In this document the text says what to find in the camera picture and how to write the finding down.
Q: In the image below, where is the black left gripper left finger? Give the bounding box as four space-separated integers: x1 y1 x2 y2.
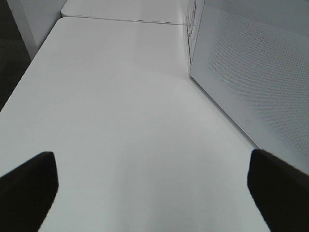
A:
0 152 59 232

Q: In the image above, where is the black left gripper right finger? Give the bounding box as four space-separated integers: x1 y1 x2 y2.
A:
247 149 309 232

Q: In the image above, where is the white microwave door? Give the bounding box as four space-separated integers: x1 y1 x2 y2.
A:
190 0 309 173

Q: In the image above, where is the white cabinet panel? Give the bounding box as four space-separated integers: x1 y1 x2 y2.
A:
7 0 66 59

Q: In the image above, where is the white microwave oven body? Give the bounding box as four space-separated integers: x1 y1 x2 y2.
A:
186 0 205 63

